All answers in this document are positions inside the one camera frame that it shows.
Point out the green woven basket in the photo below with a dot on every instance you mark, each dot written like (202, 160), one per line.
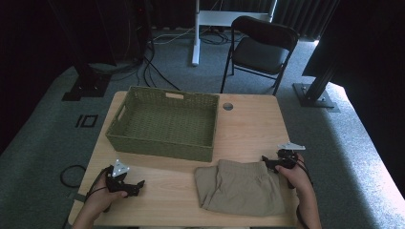
(165, 127)

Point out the grey floor tape piece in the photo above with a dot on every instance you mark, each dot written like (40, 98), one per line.
(78, 197)

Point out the black metal stand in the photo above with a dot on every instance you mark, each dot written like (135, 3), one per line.
(313, 95)
(89, 84)

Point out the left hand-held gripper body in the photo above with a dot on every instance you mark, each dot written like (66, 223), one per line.
(114, 184)

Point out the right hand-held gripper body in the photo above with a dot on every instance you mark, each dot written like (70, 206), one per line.
(287, 157)

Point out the person's right hand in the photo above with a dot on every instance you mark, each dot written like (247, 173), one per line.
(299, 181)

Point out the beige pants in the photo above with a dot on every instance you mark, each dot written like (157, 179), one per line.
(242, 191)

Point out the person's left hand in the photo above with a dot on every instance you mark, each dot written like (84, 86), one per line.
(100, 200)

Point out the dark pleated curtain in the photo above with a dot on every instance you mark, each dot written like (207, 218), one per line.
(302, 16)

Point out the black folding chair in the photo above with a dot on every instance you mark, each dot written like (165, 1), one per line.
(259, 52)

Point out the white metal desk frame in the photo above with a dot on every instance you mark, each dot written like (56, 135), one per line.
(196, 41)

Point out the black floor tape marks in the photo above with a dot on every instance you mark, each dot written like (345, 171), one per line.
(86, 121)

